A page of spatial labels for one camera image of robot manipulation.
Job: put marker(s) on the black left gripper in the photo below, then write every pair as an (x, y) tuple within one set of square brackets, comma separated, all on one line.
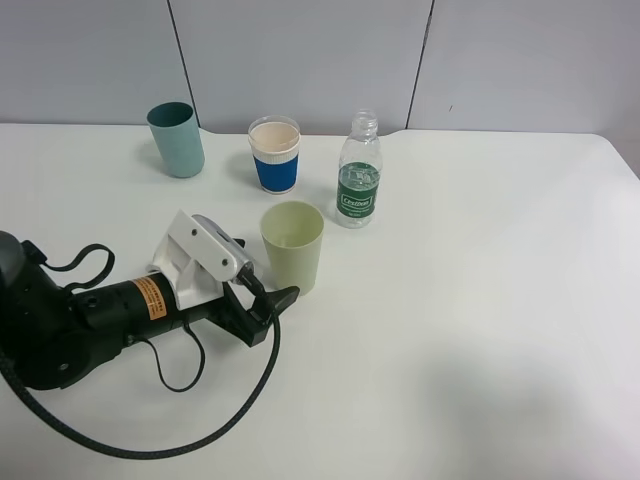
[(144, 308)]

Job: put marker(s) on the light green plastic cup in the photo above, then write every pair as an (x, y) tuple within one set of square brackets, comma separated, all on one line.
[(292, 234)]

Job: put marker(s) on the clear bottle green label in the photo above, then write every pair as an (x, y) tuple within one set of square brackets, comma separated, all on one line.
[(359, 173)]

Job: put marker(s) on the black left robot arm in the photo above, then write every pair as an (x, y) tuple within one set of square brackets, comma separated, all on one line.
[(54, 336)]

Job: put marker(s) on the blue sleeved paper cup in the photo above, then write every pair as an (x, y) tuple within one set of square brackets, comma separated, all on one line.
[(275, 142)]

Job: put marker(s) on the teal plastic cup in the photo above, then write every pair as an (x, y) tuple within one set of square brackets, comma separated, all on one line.
[(177, 136)]

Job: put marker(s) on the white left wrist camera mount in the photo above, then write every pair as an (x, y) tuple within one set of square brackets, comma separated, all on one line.
[(197, 257)]

